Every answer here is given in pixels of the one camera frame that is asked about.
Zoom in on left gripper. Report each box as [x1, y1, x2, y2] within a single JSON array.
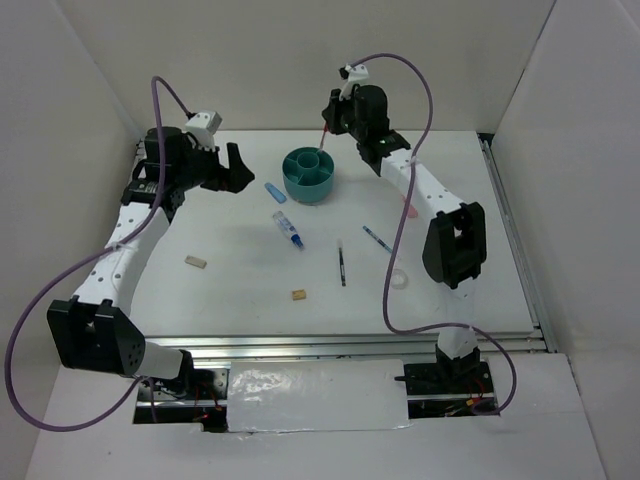
[[174, 136, 255, 194]]

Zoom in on red pen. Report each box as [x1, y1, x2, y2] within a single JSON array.
[[317, 124, 329, 152]]

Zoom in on blue clear pen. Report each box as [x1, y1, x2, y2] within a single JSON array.
[[362, 225, 402, 262]]

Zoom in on black pen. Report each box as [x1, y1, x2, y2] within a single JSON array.
[[337, 239, 346, 287]]

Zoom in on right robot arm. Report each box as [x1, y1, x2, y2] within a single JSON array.
[[322, 85, 487, 392]]

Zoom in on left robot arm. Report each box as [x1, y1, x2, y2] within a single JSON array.
[[47, 127, 255, 399]]

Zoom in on blue eraser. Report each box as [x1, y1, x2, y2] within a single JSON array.
[[264, 182, 287, 204]]

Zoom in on teal round divided organizer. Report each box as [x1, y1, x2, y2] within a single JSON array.
[[282, 147, 335, 204]]

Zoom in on clear glue bottle blue cap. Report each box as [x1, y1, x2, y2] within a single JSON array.
[[272, 211, 304, 251]]

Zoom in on white beige eraser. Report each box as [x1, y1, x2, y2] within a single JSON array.
[[185, 255, 207, 269]]

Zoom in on pink eraser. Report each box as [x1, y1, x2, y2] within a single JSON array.
[[402, 196, 418, 219]]

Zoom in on small brown eraser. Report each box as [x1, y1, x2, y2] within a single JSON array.
[[291, 289, 307, 301]]

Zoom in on clear tape roll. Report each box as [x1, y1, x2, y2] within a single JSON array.
[[390, 268, 409, 290]]

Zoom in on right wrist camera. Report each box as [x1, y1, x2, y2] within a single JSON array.
[[339, 64, 370, 101]]

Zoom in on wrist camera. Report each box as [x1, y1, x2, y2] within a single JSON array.
[[185, 111, 222, 151], [339, 64, 370, 101]]

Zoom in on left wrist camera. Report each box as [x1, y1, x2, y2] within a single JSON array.
[[185, 111, 222, 151]]

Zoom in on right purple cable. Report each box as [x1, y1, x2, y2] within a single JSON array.
[[349, 52, 517, 416]]

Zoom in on purple cable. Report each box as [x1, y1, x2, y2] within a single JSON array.
[[3, 75, 201, 432], [349, 52, 517, 416]]

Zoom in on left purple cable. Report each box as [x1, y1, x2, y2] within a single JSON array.
[[3, 75, 201, 432]]

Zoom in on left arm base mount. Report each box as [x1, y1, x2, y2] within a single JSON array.
[[133, 368, 230, 433]]

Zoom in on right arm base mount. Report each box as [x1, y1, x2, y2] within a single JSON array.
[[394, 359, 498, 419]]

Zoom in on aluminium rail frame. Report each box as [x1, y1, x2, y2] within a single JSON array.
[[119, 130, 559, 366]]

